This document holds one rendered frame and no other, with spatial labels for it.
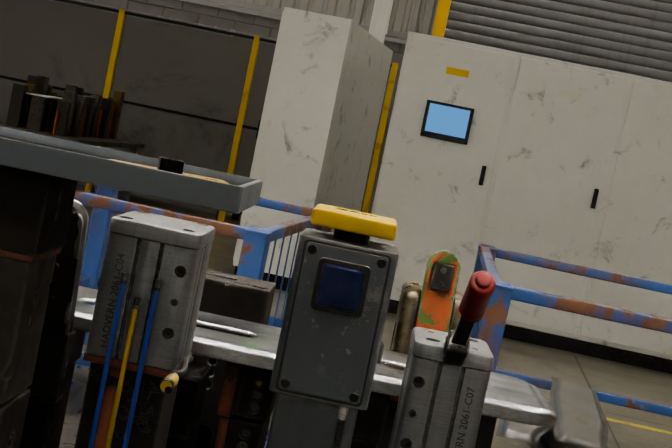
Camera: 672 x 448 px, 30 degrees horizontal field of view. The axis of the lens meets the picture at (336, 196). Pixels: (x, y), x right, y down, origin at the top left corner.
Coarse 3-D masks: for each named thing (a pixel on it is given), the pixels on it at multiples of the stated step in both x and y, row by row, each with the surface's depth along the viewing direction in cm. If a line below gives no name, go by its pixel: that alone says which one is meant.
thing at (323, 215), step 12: (324, 204) 92; (312, 216) 87; (324, 216) 87; (336, 216) 87; (348, 216) 87; (360, 216) 87; (372, 216) 90; (336, 228) 87; (348, 228) 87; (360, 228) 87; (372, 228) 87; (384, 228) 86; (396, 228) 87; (348, 240) 88; (360, 240) 88
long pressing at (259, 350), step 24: (216, 336) 119; (240, 336) 122; (264, 336) 125; (240, 360) 115; (264, 360) 115; (384, 360) 125; (384, 384) 114; (504, 384) 125; (528, 384) 128; (504, 408) 114; (528, 408) 114
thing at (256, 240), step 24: (96, 192) 412; (96, 216) 419; (168, 216) 299; (192, 216) 298; (96, 240) 419; (264, 240) 296; (96, 264) 420; (240, 264) 296; (264, 264) 299; (96, 288) 422; (72, 384) 380; (72, 408) 356
